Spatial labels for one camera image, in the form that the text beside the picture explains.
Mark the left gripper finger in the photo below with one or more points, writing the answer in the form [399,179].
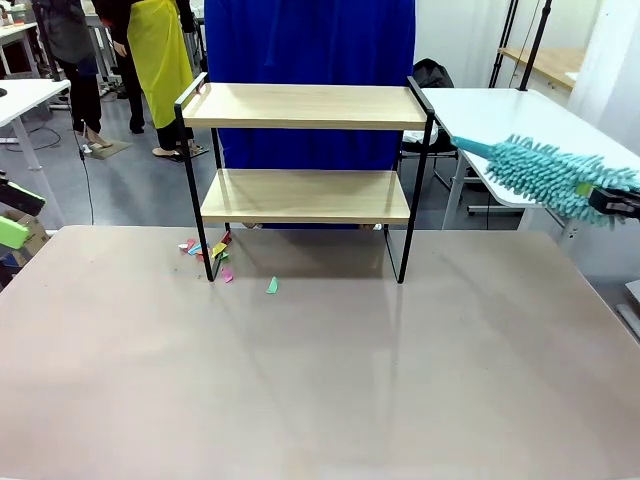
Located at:
[20,197]
[10,232]

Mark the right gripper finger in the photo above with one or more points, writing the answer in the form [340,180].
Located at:
[620,192]
[607,207]

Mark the teal microfiber duster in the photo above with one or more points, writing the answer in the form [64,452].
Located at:
[540,175]

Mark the two-tier wood and black shelf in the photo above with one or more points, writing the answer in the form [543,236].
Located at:
[300,107]

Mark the cardboard box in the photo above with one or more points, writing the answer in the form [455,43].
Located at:
[37,237]

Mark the grey floor mat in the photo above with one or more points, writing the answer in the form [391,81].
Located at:
[105,148]

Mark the white desk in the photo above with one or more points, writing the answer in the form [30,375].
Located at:
[30,95]

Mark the white side table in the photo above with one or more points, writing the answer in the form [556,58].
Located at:
[500,120]

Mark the wooden desk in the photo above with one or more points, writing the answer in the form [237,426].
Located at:
[550,62]

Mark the person in dark clothes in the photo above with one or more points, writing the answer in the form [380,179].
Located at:
[75,40]

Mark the black stand pole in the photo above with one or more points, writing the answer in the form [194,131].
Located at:
[536,45]

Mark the black tripod legs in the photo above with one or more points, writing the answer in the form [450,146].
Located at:
[496,70]

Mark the blue paper scrap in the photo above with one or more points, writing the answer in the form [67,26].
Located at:
[199,248]

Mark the person in yellow apron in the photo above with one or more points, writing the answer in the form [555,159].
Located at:
[160,65]

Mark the yellow paper scrap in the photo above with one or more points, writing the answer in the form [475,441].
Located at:
[218,250]

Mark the red paper scrap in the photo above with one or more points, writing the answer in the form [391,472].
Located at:
[226,239]

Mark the black office chair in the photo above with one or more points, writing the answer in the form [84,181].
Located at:
[432,75]

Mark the mint green paper scrap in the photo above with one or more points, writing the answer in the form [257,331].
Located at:
[273,286]

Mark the grey metal rail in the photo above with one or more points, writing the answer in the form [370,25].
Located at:
[631,325]

